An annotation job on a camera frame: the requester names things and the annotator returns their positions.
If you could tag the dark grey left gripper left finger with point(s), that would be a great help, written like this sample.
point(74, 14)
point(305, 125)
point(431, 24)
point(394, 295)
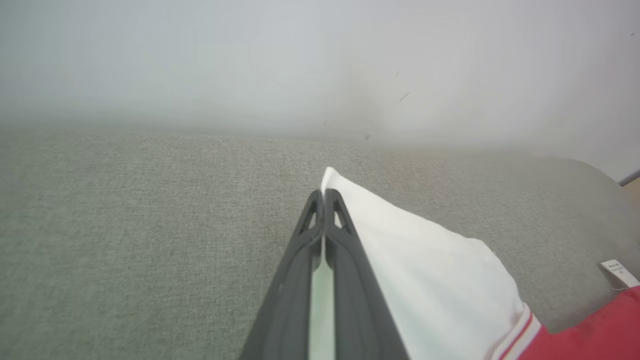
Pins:
point(285, 320)

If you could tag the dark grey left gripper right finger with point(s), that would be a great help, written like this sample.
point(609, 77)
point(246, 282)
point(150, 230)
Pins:
point(357, 320)

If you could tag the red white striped jersey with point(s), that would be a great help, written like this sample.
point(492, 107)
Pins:
point(440, 280)

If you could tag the grey fabric sofa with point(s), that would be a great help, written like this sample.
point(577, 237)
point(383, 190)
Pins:
point(125, 240)

